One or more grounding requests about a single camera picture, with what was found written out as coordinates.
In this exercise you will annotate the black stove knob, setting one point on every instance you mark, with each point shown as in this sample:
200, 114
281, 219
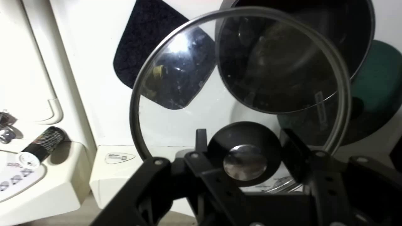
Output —
44, 143

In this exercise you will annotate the glass lid with black knob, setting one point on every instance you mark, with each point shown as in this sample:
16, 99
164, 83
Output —
245, 163

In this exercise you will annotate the white washing machine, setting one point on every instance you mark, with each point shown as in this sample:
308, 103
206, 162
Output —
95, 63

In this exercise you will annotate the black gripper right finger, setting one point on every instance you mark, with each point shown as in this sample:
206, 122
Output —
355, 192

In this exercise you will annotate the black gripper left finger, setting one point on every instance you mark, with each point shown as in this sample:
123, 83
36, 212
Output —
167, 196

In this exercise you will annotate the white dryer machine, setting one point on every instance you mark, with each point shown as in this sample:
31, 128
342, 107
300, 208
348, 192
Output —
25, 63

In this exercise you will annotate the dark navy pot holder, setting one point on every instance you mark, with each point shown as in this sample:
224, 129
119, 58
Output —
142, 41

